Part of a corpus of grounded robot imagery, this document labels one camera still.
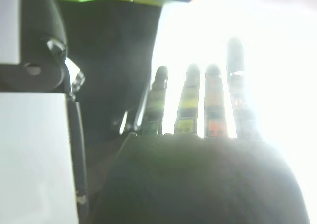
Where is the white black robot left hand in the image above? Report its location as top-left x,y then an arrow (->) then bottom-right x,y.
0,0 -> 310,224

